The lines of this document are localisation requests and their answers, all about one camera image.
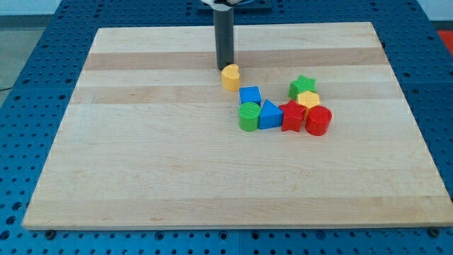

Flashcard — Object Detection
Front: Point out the yellow hexagon block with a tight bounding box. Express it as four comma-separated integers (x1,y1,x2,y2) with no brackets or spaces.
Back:
297,91,321,116

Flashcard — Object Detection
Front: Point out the light wooden board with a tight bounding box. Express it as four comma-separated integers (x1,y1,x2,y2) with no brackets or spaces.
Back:
22,22,452,230

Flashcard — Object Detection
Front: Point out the green star block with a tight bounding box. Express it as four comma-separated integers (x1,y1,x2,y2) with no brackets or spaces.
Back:
288,75,316,100

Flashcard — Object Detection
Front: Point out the yellow heart block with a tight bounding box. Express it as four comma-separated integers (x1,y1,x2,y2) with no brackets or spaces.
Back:
221,64,240,92

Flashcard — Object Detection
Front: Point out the red star block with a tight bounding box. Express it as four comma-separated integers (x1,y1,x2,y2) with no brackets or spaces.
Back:
279,100,306,132

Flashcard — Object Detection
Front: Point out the blue cube block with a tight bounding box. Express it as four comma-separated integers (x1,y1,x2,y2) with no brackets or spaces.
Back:
239,86,262,105

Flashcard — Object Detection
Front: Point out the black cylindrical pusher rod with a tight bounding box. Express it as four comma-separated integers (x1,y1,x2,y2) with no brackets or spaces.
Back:
212,3,234,70

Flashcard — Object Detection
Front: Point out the blue triangle block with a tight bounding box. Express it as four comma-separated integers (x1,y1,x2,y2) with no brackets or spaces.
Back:
258,100,283,130

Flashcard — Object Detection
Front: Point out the green cylinder block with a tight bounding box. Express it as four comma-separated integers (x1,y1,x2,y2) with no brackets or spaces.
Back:
239,102,261,132

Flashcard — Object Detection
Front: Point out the red cylinder block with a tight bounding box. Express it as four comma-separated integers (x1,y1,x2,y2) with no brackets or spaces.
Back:
305,106,333,136

